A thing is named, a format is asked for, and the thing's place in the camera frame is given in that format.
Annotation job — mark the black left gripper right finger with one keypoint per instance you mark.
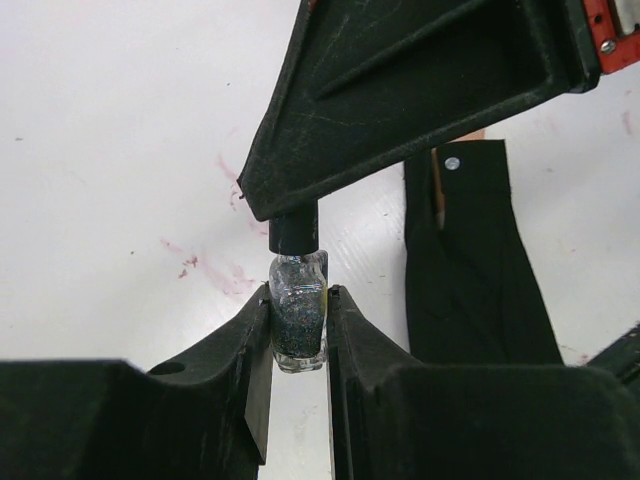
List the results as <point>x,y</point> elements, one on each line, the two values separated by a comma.
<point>394,417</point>

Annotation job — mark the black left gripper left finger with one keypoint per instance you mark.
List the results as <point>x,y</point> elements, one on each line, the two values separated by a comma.
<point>203,414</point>

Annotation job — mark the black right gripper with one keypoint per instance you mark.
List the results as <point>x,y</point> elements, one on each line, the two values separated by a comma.
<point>604,37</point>

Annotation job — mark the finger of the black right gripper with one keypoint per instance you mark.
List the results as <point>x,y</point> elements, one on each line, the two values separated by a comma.
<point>367,84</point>

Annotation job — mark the glitter nail polish bottle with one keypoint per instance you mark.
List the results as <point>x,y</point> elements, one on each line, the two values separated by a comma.
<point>298,288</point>

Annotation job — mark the black sleeve forearm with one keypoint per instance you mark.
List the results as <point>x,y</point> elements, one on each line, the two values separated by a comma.
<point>470,292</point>

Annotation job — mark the mannequin hand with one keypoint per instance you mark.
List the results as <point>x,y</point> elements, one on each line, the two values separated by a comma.
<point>474,136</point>

